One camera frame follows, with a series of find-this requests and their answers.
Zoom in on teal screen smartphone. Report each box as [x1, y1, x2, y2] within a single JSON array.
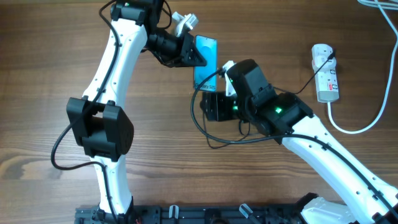
[[193, 35, 218, 88]]

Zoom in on black USB charging cable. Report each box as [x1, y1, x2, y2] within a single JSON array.
[[201, 49, 336, 150]]

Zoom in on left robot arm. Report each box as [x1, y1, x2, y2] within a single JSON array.
[[67, 1, 206, 223]]

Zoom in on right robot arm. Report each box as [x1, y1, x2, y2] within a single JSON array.
[[200, 59, 397, 223]]

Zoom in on white charger plug adapter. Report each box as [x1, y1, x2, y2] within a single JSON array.
[[312, 54, 336, 72]]

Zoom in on white power strip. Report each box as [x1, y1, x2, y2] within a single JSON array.
[[312, 44, 340, 103]]

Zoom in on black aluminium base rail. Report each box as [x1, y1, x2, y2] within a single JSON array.
[[75, 204, 305, 224]]

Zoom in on white power strip cord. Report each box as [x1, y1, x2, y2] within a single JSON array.
[[326, 0, 398, 135]]

